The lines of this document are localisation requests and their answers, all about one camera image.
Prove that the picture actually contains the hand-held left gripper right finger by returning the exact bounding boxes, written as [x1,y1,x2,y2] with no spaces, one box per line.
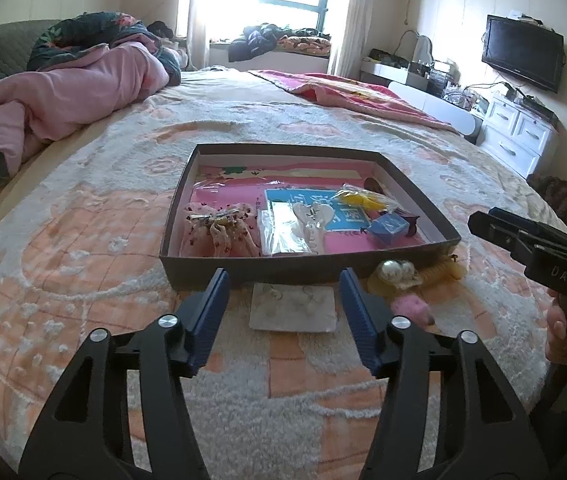
[338,267,551,480]

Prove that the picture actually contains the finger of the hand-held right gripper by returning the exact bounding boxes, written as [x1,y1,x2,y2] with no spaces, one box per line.
[488,207,567,252]
[467,211,530,257]

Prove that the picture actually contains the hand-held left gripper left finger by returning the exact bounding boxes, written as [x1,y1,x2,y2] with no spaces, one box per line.
[18,267,232,480]

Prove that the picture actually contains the pearl hair clip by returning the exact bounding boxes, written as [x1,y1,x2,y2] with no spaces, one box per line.
[367,258,423,294]

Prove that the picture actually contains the white earring card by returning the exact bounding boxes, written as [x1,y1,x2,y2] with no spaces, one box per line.
[249,282,339,334]

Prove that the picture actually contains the dark cardboard box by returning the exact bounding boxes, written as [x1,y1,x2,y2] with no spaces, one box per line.
[159,143,462,292]

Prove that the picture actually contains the small blue box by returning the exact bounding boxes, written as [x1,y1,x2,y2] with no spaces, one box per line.
[366,213,409,247]

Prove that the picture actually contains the clear plastic bag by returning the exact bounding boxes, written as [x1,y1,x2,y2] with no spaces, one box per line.
[258,207,325,257]

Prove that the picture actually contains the white bow hair clip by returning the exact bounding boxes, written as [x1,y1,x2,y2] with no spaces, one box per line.
[291,200,343,253]

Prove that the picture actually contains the yellow rings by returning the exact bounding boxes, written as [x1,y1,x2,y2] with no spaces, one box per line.
[337,183,400,212]

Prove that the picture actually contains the brown bag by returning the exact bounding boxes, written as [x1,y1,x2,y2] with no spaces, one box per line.
[525,173,567,239]

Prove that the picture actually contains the yellow hair claw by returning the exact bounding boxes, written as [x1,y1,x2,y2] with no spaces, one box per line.
[425,257,465,287]

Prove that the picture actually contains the white drawer cabinet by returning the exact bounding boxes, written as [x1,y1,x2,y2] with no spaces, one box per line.
[478,90,560,177]

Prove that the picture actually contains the black set-top box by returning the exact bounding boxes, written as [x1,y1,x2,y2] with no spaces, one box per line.
[513,92,560,117]

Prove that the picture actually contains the blue printed card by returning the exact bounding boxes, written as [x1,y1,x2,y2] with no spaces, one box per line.
[264,187,373,234]

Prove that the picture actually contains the white desk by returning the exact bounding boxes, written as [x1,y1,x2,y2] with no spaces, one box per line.
[360,54,485,147]

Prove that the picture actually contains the pink printed blanket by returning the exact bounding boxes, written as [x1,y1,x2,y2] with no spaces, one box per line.
[248,68,463,134]

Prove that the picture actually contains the desk mirror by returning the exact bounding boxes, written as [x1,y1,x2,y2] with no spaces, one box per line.
[412,32,435,64]

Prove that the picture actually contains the sheer white curtain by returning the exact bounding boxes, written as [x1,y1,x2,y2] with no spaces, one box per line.
[327,0,370,79]
[186,0,215,69]

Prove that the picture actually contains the pink quilt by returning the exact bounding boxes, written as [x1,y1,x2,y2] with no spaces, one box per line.
[0,39,173,162]

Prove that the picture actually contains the pile of clothes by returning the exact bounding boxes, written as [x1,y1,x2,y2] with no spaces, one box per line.
[227,22,333,64]

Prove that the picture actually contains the dark floral duvet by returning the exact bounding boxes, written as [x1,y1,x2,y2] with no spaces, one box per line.
[26,12,183,87]

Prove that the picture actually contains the grey-green padded headboard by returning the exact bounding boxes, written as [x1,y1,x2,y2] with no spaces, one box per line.
[0,19,65,82]

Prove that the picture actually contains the black wall television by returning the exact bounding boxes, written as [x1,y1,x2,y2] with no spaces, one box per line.
[480,13,565,95]

